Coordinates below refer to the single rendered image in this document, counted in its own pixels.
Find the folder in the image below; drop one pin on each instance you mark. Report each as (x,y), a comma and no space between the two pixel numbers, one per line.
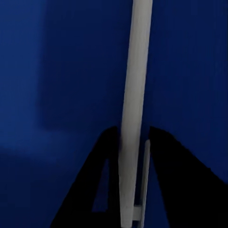
(62,78)

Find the pen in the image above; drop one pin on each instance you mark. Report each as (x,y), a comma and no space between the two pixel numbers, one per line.
(132,117)

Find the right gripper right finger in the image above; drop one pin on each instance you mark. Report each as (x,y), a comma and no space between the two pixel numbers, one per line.
(193,196)

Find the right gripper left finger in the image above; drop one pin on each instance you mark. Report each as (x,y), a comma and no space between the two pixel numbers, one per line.
(76,209)

